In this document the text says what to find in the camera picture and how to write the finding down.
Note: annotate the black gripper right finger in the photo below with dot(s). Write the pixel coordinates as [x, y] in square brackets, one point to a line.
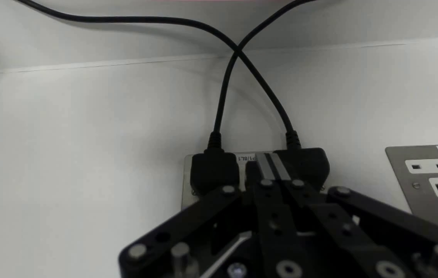
[362, 226]

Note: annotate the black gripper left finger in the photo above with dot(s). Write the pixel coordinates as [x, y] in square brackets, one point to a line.
[212, 226]

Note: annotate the double wall socket with switches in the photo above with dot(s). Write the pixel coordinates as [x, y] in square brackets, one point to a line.
[186, 199]

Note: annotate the black power plug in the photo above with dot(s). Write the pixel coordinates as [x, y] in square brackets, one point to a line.
[212, 171]
[305, 165]

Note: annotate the silver single wall socket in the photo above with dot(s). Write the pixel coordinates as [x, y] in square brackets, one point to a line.
[424, 202]

